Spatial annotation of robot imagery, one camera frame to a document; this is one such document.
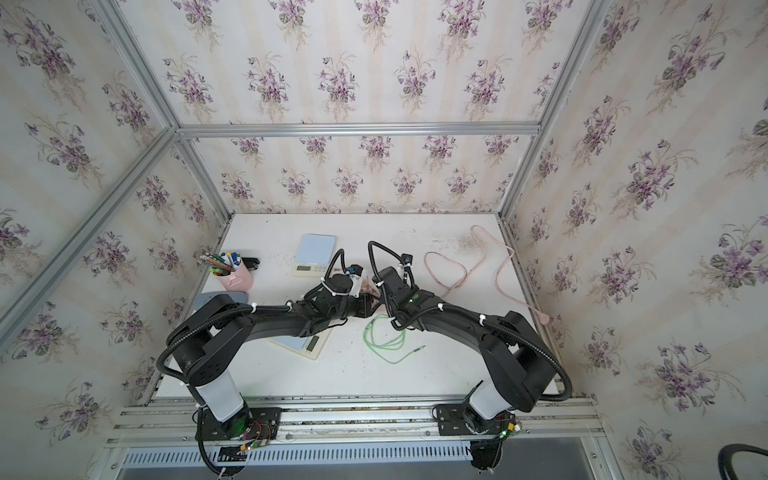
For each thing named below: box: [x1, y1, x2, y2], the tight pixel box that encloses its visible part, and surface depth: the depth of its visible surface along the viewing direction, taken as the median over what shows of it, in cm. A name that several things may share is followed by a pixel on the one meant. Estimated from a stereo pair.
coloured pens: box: [200, 252, 241, 276], surface depth 94 cm
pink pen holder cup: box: [217, 259, 253, 292], surface depth 92 cm
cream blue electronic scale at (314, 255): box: [292, 233, 337, 278], surface depth 107 cm
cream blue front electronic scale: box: [267, 328, 333, 360], surface depth 86 cm
